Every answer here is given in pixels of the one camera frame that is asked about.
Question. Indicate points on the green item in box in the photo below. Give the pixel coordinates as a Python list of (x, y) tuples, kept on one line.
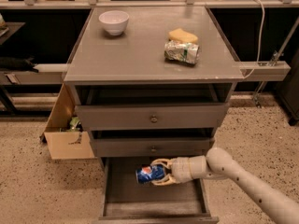
[(74, 125)]

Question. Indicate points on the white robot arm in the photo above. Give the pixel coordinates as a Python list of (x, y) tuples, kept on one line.
[(217, 164)]

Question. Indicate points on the grey open bottom drawer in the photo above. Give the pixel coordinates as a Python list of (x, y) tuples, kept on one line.
[(125, 201)]

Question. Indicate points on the white ceramic bowl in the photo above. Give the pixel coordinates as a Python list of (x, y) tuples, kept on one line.
[(114, 21)]

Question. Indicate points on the grey drawer cabinet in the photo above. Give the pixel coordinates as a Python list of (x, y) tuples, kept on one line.
[(131, 69)]

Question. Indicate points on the cardboard box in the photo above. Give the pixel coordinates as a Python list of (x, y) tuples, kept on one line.
[(64, 143)]

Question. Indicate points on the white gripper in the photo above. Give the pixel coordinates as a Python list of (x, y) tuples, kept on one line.
[(179, 170)]

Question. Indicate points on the black cloth on shelf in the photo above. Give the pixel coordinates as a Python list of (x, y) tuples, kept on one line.
[(17, 64)]

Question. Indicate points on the crushed green white can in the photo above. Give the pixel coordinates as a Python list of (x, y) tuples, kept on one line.
[(181, 52)]

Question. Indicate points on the yellow sponge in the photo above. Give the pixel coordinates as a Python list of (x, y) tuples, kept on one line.
[(182, 36)]

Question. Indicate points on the grey middle drawer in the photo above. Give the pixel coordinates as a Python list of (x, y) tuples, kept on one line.
[(160, 147)]

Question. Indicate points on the blue pepsi can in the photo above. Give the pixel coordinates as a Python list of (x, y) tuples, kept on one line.
[(150, 173)]

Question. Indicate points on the grey top drawer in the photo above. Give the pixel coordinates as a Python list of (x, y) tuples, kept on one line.
[(146, 117)]

